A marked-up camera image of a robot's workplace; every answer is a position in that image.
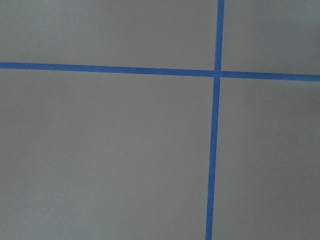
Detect blue tape strip crosswise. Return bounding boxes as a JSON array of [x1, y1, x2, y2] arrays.
[[0, 62, 320, 82]]

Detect blue tape strip lengthwise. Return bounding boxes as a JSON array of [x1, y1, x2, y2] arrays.
[[205, 0, 225, 240]]

